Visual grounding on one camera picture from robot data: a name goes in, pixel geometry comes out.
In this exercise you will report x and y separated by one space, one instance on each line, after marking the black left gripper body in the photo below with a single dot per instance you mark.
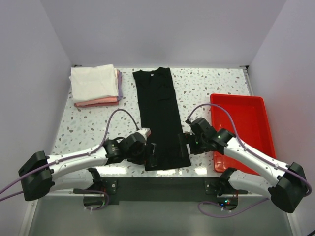
137 157

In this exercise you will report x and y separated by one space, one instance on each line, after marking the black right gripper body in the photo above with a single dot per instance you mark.
197 144

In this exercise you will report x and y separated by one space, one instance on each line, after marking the black t shirt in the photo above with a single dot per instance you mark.
159 112

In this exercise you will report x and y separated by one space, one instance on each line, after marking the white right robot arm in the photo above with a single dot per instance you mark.
284 184

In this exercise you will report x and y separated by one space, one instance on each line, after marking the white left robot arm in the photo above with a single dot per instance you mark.
42 173

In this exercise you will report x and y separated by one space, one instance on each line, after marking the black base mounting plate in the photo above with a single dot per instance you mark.
162 189

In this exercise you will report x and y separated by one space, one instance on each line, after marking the folded pink t shirt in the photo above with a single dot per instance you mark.
108 101

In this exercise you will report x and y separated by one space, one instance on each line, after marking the red plastic tray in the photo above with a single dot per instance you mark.
250 118

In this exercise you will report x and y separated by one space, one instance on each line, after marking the folded purple t shirt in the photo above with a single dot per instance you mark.
120 96

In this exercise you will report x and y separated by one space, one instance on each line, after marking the folded white t shirt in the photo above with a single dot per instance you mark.
91 83

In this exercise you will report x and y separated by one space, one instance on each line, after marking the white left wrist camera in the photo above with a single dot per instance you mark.
145 132

